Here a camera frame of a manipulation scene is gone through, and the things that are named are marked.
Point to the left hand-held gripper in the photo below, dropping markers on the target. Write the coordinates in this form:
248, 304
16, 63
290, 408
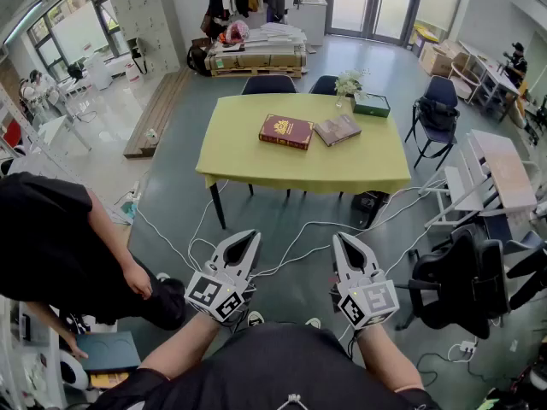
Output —
213, 295

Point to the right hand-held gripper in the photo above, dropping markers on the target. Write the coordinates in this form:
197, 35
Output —
372, 301

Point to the thick red book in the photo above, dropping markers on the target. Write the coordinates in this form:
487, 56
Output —
285, 131

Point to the brown book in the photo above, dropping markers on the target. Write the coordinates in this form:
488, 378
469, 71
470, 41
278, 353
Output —
337, 130

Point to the person's left forearm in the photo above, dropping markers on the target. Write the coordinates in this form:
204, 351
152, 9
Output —
188, 344

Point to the person's right forearm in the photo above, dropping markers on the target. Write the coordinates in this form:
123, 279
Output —
384, 357

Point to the black box under table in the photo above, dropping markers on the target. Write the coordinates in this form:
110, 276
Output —
369, 207

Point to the person's left shoe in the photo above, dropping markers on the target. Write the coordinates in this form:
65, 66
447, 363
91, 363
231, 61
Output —
255, 318

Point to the yellow-green tablecloth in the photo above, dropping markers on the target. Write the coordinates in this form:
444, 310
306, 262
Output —
256, 160

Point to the black office chair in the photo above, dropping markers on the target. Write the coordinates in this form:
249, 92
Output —
461, 284

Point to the teal small object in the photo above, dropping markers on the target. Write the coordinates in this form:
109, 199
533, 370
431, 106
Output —
130, 209

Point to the white power strip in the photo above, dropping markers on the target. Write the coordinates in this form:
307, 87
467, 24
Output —
134, 189

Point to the person's black clothing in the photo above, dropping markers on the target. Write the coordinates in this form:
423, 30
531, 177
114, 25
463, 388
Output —
278, 365

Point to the small white green toy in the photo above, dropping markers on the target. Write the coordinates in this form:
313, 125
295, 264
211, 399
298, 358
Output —
151, 136

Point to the dark green box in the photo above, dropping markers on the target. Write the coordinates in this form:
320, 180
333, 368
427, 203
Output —
371, 106

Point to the wooden floor platform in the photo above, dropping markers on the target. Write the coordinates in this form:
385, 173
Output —
158, 113

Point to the dark blue chair with bag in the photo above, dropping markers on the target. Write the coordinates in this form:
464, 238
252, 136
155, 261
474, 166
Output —
438, 118

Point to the dark teal board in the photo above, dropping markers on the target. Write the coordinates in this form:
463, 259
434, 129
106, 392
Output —
109, 350

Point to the glass vase with white flowers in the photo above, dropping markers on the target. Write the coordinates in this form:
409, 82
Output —
347, 84

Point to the white shelf unit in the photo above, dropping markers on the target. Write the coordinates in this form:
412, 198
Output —
504, 169

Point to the wooden pallet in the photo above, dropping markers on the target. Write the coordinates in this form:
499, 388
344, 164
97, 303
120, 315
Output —
256, 73

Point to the long cardboard box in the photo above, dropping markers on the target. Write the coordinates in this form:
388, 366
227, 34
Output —
256, 60

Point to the black backpack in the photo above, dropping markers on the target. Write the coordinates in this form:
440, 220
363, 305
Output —
197, 60

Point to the white small table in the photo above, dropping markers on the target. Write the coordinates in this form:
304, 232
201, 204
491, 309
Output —
60, 128

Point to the pink bag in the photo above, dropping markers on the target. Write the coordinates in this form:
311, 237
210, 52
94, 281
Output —
237, 31

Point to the cardboard boxes pile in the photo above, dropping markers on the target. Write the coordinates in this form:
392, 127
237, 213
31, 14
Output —
442, 58

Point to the white long desk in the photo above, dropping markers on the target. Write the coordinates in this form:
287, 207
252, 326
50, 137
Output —
491, 68

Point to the white chest cabinet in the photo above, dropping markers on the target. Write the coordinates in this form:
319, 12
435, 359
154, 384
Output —
309, 19

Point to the white locker cabinet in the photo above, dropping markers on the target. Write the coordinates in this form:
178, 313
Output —
147, 24

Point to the glass double door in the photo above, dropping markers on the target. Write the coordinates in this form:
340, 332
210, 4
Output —
372, 2

